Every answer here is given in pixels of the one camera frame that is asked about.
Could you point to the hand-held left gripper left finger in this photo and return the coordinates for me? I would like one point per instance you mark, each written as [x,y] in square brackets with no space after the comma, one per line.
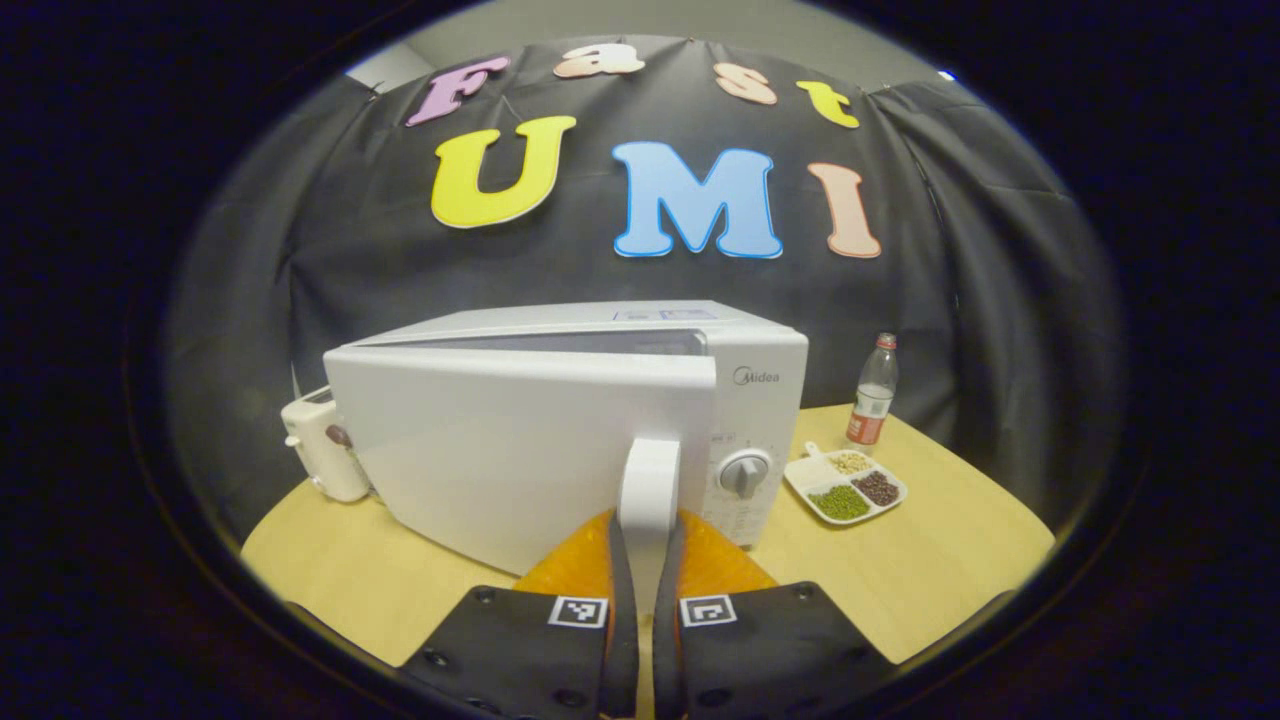
[622,640]

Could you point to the white divided dish of beans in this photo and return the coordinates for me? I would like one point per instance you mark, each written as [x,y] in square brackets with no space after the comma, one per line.
[845,485]

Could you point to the black backdrop cloth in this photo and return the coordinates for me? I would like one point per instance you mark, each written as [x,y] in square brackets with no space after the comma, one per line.
[300,250]

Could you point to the white microwave oven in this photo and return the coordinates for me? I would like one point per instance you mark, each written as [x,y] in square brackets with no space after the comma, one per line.
[520,450]

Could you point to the cream toaster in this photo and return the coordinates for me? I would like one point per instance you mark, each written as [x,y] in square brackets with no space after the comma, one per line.
[320,450]

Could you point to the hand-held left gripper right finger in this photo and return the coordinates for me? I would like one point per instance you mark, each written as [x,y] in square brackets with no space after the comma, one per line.
[668,640]

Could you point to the clear bottle with red label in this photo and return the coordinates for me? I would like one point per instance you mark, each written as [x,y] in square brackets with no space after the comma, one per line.
[872,400]

